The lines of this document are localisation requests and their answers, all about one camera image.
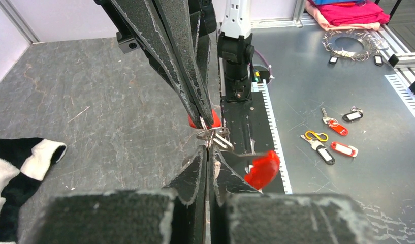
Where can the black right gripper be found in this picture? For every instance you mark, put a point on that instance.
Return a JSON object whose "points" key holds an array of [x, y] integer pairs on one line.
{"points": [[174, 36]]}

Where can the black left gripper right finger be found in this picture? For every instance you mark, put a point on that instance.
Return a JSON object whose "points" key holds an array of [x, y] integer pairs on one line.
{"points": [[241, 214]]}

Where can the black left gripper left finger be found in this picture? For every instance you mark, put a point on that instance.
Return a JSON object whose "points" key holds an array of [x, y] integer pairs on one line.
{"points": [[174, 213]]}

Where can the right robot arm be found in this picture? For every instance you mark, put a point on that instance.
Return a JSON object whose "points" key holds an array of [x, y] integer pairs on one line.
{"points": [[235, 49]]}

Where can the yellow carabiner with keys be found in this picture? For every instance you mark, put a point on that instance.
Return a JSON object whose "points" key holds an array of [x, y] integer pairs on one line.
{"points": [[316, 136]]}

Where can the key with black tag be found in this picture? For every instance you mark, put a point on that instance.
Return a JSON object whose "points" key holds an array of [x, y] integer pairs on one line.
{"points": [[321, 150]]}

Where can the flat red key tag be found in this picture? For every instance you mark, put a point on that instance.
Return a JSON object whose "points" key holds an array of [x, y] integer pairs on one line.
{"points": [[347, 150]]}

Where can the key with red tag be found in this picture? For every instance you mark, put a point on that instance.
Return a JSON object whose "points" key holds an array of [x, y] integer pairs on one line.
{"points": [[333, 124]]}

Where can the small black key tag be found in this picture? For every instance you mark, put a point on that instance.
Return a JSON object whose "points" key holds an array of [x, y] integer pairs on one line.
{"points": [[354, 115]]}

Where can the black white checkered pillow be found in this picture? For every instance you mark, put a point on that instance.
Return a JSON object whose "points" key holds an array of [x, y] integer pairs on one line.
{"points": [[24, 163]]}

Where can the pink red cloth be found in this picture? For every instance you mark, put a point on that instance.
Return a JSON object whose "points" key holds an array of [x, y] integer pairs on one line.
{"points": [[348, 15]]}

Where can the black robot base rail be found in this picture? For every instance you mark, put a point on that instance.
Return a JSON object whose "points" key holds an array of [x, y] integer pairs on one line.
{"points": [[249, 131]]}

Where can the grey slotted cable duct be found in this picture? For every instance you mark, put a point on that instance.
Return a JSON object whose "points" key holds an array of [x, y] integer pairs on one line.
{"points": [[263, 88]]}

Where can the aluminium corner post right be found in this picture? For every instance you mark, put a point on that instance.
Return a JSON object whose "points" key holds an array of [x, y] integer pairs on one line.
{"points": [[18, 21]]}

